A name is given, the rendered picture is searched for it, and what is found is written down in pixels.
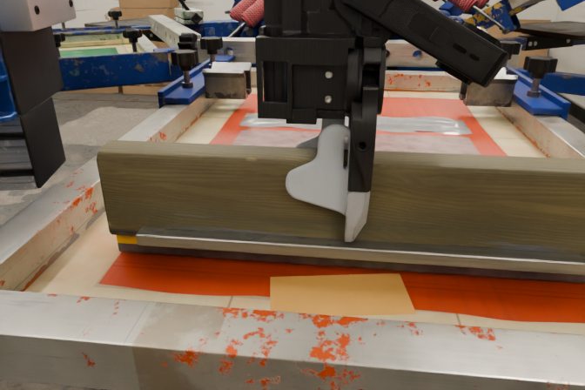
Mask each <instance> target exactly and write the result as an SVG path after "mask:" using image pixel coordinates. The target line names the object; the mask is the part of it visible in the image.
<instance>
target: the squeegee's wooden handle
mask: <svg viewBox="0 0 585 390"><path fill-rule="evenodd" d="M317 151H318V148H299V147H277V146H256V145H213V144H191V143H170V142H148V141H126V140H111V141H110V142H108V143H107V144H105V145H103V146H102V147H100V149H99V151H98V153H97V168H98V173H99V178H100V183H101V188H102V193H103V198H104V207H105V212H106V217H107V222H108V226H109V232H110V233H111V234H112V235H126V236H136V234H137V232H138V231H139V230H140V229H141V227H142V226H146V227H160V228H174V229H188V230H203V231H217V232H244V233H258V234H272V235H286V236H300V237H315V238H330V239H345V225H346V216H345V215H343V214H342V213H340V212H336V211H334V210H330V209H327V208H325V207H321V206H318V205H313V204H310V203H307V202H304V201H301V200H298V199H296V198H293V197H292V196H291V195H290V194H289V193H288V191H287V189H286V176H287V174H288V173H289V171H291V170H293V169H295V168H297V167H300V166H302V165H305V164H307V163H309V162H311V161H313V160H314V159H315V158H316V156H317ZM355 239H357V240H371V241H385V242H399V243H413V244H427V245H455V246H469V247H483V248H497V249H511V250H525V251H539V252H567V253H581V254H585V159H578V158H536V157H514V156H493V155H471V154H449V153H427V152H406V151H374V160H373V176H372V185H371V191H370V199H369V206H368V213H367V218H366V223H365V224H364V226H363V227H362V229H361V230H360V232H359V234H358V235H357V236H356V238H355Z"/></svg>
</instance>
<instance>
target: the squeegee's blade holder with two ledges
mask: <svg viewBox="0 0 585 390"><path fill-rule="evenodd" d="M136 238H137V244H138V245H147V246H160V247H173V248H186V249H199V250H213V251H226V252H251V253H264V254H278V255H290V256H303V257H316V258H329V259H355V260H368V261H381V262H394V263H408V264H421V265H434V266H459V267H473V268H486V269H499V270H512V271H525V272H550V273H563V274H576V275H585V254H581V253H567V252H539V251H525V250H511V249H497V248H483V247H469V246H455V245H427V244H413V243H399V242H385V241H371V240H357V239H355V240H354V241H353V242H345V240H344V239H330V238H315V237H300V236H286V235H272V234H258V233H244V232H217V231H203V230H188V229H174V228H160V227H146V226H142V227H141V229H140V230H139V231H138V232H137V234H136Z"/></svg>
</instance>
